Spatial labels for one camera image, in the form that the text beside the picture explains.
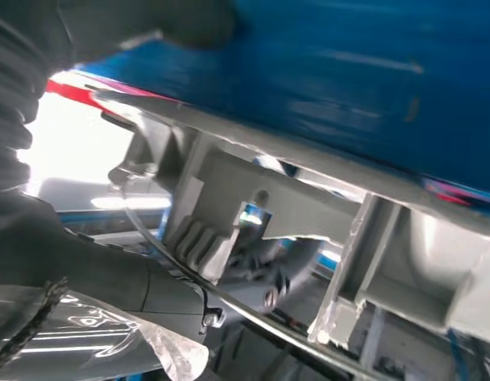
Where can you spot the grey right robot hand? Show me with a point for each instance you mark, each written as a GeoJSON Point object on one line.
{"type": "Point", "coordinates": [89, 294]}

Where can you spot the red barrier band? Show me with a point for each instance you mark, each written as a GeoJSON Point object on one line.
{"type": "Point", "coordinates": [73, 94]}

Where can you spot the blue metal shelf rack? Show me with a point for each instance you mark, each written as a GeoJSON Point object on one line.
{"type": "Point", "coordinates": [308, 79]}

